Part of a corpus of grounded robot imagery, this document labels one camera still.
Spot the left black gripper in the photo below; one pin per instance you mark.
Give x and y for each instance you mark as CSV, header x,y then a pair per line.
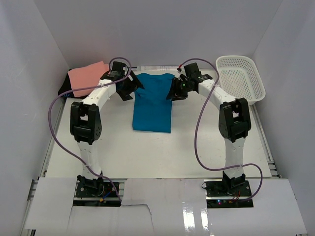
x,y
134,84

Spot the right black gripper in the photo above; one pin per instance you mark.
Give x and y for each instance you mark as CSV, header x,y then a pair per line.
x,y
174,93

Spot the blue t shirt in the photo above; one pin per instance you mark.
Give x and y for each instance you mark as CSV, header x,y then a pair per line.
x,y
152,111

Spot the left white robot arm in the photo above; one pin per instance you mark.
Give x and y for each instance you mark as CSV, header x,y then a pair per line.
x,y
85,121

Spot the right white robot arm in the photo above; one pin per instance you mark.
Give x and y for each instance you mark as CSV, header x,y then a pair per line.
x,y
234,118

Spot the white paper label strip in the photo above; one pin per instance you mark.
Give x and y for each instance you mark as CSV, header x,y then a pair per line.
x,y
155,68

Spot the folded pink t shirt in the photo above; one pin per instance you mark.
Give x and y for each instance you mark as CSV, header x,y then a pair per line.
x,y
87,76

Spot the white plastic basket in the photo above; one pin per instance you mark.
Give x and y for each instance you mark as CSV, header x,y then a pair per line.
x,y
240,78

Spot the white cardboard front cover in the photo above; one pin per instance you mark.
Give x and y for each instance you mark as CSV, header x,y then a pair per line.
x,y
163,207

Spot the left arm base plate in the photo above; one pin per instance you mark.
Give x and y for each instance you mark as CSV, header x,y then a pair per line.
x,y
96,193

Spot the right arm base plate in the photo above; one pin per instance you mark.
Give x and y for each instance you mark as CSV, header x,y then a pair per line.
x,y
218,196

